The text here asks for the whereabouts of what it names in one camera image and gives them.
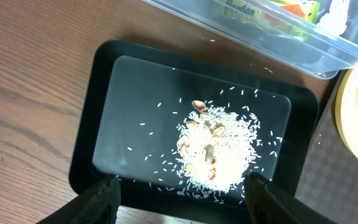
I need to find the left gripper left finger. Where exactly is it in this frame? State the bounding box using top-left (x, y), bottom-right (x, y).
top-left (38, 175), bottom-right (121, 224)

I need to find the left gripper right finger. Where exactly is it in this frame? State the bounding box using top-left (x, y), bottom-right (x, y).
top-left (244, 172), bottom-right (335, 224)

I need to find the rice and nutshell pile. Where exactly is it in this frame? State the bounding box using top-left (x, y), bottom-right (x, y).
top-left (126, 67), bottom-right (284, 205)

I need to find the green snack wrapper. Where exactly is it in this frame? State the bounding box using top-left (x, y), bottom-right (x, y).
top-left (212, 0), bottom-right (321, 41)

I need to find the small white tissue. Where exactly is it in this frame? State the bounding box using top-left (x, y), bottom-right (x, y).
top-left (316, 0), bottom-right (350, 36)

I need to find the black waste tray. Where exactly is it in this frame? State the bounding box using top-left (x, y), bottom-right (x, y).
top-left (69, 40), bottom-right (319, 223)

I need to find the brown serving tray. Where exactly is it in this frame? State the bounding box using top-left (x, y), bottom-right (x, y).
top-left (296, 75), bottom-right (358, 223)

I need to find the clear plastic bin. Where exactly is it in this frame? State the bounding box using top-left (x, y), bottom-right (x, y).
top-left (146, 0), bottom-right (358, 80)

